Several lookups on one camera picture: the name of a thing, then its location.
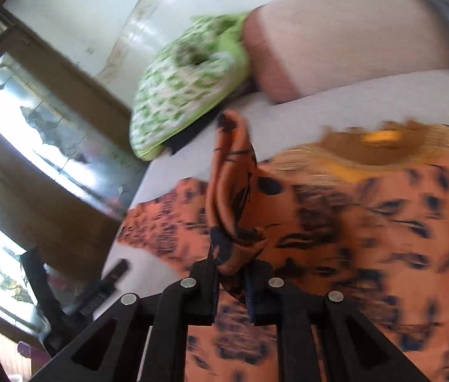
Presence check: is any wooden door with glass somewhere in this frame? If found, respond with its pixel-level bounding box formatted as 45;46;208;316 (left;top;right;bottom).
0;11;146;340

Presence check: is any pink quilted bolster cushion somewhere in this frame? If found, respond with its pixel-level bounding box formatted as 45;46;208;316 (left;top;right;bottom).
242;0;449;103

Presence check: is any orange black floral blouse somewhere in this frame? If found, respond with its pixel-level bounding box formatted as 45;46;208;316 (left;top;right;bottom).
117;111;449;381

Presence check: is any green white patterned folded blanket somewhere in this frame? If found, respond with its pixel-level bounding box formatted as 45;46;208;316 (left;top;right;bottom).
130;12;250;161

